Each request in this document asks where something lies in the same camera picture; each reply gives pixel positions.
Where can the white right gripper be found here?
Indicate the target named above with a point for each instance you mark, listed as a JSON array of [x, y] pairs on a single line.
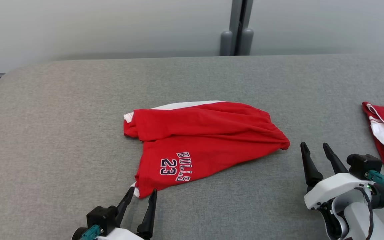
[[338, 188]]

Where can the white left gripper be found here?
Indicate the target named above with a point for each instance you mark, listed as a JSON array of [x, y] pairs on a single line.
[[118, 235]]

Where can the red Bulls shorts white trim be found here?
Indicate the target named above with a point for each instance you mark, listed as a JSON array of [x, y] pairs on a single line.
[[205, 136]]

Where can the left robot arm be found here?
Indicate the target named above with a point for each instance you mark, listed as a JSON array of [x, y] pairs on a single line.
[[78, 234]]

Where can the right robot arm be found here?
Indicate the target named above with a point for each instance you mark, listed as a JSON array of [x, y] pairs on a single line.
[[355, 220]]

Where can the grey fabric sofa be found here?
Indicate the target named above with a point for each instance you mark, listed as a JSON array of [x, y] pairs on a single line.
[[62, 133]]

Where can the grey cylindrical bumper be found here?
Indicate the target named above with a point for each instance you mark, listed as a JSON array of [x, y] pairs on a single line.
[[226, 43], [247, 41]]

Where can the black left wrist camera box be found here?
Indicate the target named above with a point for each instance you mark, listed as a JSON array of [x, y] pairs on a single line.
[[102, 218]]

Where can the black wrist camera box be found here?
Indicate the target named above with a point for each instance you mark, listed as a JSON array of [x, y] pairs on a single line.
[[363, 165], [102, 218]]

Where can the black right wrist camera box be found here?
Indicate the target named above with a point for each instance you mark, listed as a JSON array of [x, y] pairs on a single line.
[[363, 165]]

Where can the grey metal wall post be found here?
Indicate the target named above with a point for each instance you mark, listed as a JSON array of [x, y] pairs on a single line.
[[241, 20]]

